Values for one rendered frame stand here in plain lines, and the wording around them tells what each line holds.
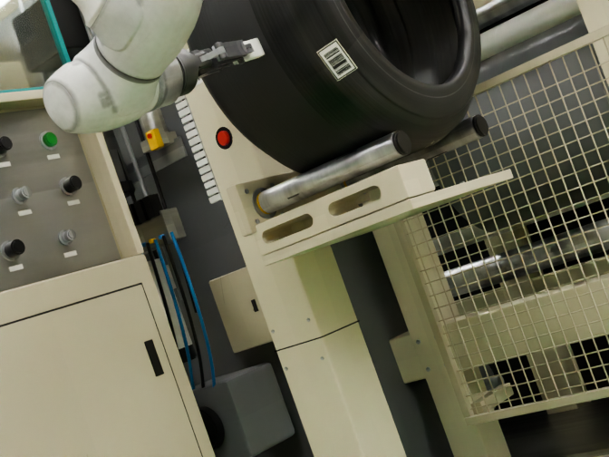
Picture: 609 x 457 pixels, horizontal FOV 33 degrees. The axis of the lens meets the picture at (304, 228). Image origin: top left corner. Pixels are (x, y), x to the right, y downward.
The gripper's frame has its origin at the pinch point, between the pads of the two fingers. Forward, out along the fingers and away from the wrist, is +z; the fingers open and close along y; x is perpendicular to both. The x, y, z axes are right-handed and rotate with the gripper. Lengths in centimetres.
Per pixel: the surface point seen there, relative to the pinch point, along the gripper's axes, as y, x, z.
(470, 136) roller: -8, 29, 41
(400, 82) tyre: -12.8, 14.9, 18.9
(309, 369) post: 32, 58, 17
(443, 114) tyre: -11.9, 23.1, 29.2
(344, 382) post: 26, 63, 18
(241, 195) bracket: 23.8, 21.2, 10.8
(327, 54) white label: -10.2, 6.2, 6.1
